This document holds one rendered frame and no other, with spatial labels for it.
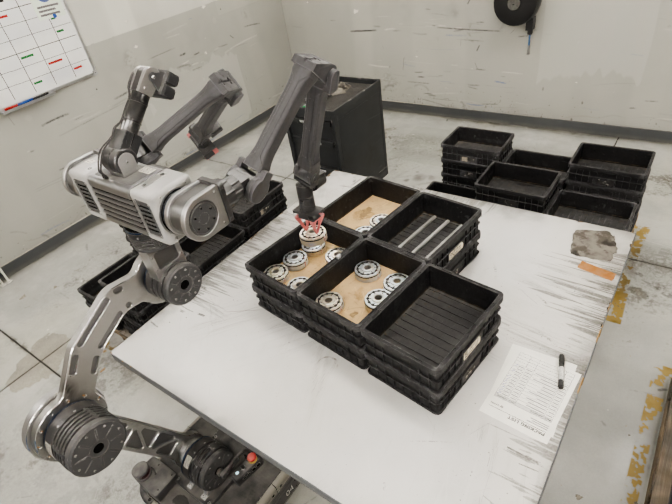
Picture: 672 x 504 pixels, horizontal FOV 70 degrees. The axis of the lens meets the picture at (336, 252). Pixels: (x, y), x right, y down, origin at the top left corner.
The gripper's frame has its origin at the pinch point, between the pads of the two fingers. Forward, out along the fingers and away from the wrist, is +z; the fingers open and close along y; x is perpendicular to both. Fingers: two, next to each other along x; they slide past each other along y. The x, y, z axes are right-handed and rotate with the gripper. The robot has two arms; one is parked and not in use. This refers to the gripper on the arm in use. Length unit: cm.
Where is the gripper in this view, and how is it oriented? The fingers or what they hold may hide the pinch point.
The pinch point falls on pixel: (311, 229)
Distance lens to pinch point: 181.2
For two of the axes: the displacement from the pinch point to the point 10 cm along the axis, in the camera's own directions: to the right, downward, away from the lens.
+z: 1.3, 8.1, 5.7
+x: -5.7, 5.3, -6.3
